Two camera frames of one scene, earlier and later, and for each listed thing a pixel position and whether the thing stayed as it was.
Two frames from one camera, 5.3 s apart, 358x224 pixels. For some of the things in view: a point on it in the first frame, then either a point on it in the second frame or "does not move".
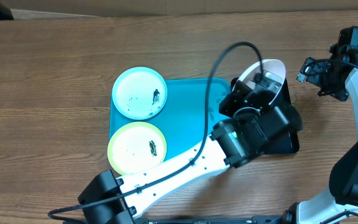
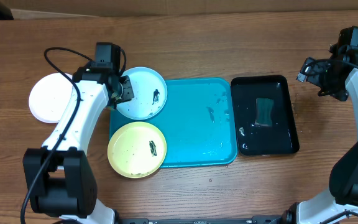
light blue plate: (139, 93) does not move
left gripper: (232, 97) -> (127, 92)
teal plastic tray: (183, 117) does not move
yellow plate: (136, 147) does not move
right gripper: (341, 93) does not move
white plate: (274, 74) -> (50, 96)
